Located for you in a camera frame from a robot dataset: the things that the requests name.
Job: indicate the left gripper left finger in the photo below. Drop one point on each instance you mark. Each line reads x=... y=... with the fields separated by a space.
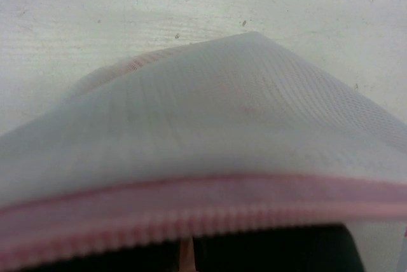
x=155 y=257

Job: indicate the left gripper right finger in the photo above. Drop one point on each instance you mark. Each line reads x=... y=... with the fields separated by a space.
x=324 y=248

